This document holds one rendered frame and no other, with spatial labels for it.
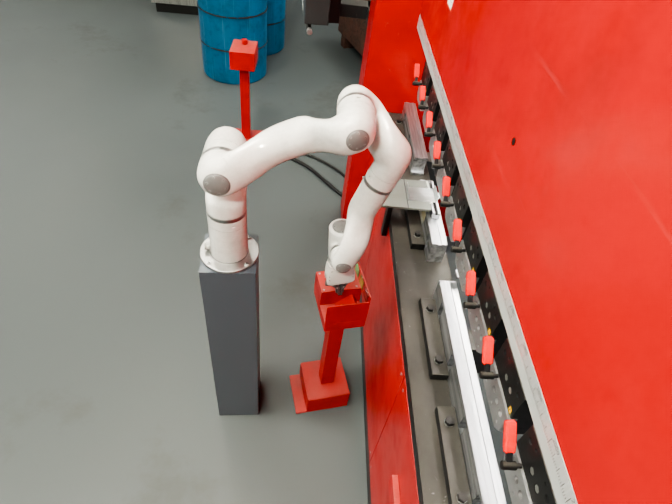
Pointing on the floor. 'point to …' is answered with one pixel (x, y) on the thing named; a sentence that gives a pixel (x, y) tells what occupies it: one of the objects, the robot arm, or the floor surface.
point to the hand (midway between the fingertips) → (339, 289)
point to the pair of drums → (232, 10)
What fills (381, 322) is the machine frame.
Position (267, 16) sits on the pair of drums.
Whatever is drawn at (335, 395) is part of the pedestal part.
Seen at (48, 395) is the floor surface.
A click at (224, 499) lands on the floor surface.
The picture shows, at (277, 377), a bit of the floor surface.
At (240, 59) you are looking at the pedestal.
